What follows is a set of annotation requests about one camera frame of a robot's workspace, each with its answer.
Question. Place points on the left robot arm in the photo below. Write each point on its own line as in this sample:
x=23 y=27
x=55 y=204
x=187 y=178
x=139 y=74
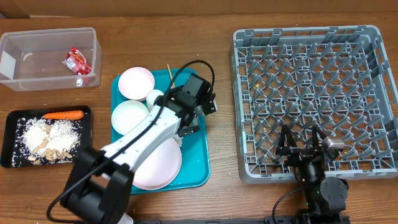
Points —
x=99 y=185

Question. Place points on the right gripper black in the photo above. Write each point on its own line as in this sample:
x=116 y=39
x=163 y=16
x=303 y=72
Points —
x=284 y=147

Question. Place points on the black waste tray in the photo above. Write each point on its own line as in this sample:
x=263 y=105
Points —
x=11 y=155

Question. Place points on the wooden skewer stick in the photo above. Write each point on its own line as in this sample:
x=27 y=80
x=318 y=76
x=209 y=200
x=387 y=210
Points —
x=171 y=76

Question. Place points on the pink round plate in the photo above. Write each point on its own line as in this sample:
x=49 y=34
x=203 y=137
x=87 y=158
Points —
x=160 y=168

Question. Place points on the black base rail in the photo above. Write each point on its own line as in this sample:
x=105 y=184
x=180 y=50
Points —
x=266 y=220

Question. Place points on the clear plastic bin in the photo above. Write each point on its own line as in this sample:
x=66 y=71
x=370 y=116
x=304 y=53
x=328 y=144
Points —
x=34 y=60

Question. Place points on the white paper cup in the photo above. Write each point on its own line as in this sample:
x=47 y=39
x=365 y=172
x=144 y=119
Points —
x=151 y=97

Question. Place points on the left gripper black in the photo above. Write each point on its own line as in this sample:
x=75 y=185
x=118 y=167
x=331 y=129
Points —
x=193 y=125

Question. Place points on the rice and nuts pile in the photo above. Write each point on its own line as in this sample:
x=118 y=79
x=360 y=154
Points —
x=45 y=141

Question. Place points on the teal serving tray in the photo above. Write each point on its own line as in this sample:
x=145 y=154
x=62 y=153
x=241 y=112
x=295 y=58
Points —
x=195 y=168

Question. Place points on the pink bowl with food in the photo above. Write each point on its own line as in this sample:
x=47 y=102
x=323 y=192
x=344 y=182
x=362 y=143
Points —
x=135 y=83

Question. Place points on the grey dishwasher rack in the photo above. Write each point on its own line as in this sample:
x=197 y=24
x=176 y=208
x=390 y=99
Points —
x=337 y=78

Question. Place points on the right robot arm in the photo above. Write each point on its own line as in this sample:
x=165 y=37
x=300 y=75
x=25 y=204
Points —
x=325 y=196

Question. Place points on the red foil wrapper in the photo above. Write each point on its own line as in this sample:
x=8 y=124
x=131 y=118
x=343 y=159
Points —
x=76 y=62

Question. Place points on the orange carrot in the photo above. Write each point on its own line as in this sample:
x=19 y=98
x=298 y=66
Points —
x=69 y=115

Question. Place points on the pale green bowl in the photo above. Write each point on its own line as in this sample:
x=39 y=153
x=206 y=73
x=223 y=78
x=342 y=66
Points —
x=128 y=115

